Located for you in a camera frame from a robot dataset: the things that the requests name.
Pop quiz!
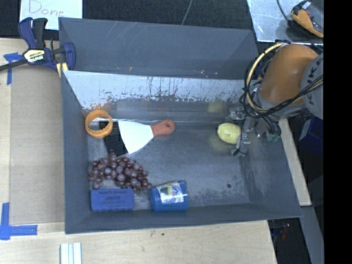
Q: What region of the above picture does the yellow lemon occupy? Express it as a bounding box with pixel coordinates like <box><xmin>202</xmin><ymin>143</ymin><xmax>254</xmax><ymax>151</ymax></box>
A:
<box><xmin>217</xmin><ymin>122</ymin><xmax>243</xmax><ymax>145</ymax></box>

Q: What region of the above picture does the grey metal bin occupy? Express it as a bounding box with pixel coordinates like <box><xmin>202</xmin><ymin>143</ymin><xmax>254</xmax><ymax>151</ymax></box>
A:
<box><xmin>58</xmin><ymin>17</ymin><xmax>303</xmax><ymax>235</ymax></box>

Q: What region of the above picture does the blue can with label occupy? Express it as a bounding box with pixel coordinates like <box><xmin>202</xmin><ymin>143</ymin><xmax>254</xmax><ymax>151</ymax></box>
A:
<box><xmin>149</xmin><ymin>179</ymin><xmax>190</xmax><ymax>212</ymax></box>

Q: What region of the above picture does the purple grape bunch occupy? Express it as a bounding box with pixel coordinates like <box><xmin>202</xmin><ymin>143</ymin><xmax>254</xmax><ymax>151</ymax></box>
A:
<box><xmin>87</xmin><ymin>152</ymin><xmax>153</xmax><ymax>194</ymax></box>

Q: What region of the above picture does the black flat object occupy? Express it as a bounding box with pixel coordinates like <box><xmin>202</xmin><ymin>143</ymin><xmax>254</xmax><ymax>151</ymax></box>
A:
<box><xmin>98</xmin><ymin>120</ymin><xmax>129</xmax><ymax>157</ymax></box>

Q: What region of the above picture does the blue board eraser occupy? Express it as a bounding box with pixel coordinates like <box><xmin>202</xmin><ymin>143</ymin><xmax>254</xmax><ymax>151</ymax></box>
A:
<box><xmin>90</xmin><ymin>188</ymin><xmax>136</xmax><ymax>213</ymax></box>

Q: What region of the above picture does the brown cardboard board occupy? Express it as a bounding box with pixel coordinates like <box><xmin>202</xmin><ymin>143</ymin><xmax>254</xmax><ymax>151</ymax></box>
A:
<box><xmin>9</xmin><ymin>64</ymin><xmax>66</xmax><ymax>226</ymax></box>

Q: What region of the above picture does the orange-handled white scraper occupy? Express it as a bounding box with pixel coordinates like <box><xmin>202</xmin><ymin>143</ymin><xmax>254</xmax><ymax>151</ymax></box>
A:
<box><xmin>117</xmin><ymin>119</ymin><xmax>176</xmax><ymax>155</ymax></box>

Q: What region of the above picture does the orange ring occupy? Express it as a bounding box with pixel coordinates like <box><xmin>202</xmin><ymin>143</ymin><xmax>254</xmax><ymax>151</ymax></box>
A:
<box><xmin>84</xmin><ymin>109</ymin><xmax>114</xmax><ymax>139</ymax></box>

